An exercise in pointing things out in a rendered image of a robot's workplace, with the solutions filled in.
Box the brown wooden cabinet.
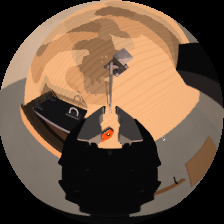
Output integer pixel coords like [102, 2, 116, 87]
[20, 89, 88, 158]

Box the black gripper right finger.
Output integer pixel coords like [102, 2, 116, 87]
[115, 106, 161, 167]

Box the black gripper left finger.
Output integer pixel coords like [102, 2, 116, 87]
[58, 106, 106, 166]

